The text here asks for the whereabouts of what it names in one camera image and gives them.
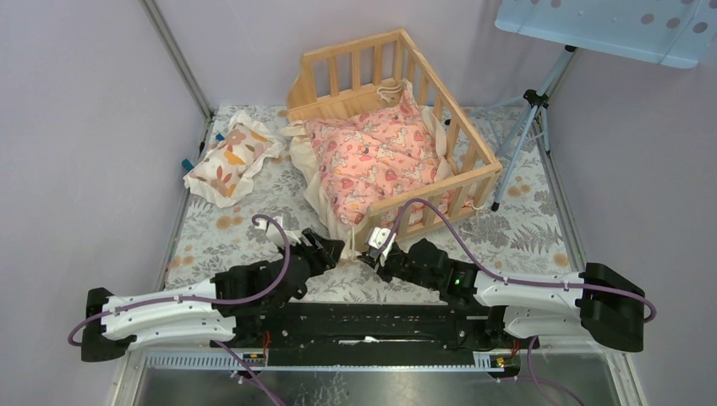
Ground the pink patterned bed cushion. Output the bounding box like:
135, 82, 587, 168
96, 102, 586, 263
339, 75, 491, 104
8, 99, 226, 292
281, 80, 453, 261

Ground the wooden pet bed frame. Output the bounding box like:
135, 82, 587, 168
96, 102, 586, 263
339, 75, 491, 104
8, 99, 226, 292
287, 29, 502, 240

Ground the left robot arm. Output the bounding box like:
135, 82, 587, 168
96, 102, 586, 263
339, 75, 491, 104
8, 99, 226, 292
68, 214, 345, 363

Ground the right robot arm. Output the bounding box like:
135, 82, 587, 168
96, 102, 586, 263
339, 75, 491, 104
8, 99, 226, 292
359, 228, 652, 353

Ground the floral table mat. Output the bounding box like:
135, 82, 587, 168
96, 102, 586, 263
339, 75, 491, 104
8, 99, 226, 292
163, 104, 584, 307

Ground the floral small pillow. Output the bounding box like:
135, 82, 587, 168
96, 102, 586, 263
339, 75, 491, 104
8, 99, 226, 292
183, 111, 285, 208

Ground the blue toy item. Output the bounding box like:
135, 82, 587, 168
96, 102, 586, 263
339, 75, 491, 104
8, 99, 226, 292
182, 133, 228, 179

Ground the black tripod stand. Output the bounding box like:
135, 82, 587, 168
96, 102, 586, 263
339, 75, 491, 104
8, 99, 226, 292
474, 45, 577, 211

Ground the grey diagonal pole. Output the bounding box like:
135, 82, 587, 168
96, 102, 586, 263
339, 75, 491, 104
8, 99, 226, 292
139, 0, 214, 120

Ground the light blue perforated panel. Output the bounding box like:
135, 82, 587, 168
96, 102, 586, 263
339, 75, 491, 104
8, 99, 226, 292
495, 0, 716, 69

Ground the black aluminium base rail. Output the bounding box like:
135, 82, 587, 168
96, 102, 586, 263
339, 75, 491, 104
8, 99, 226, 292
123, 298, 629, 371

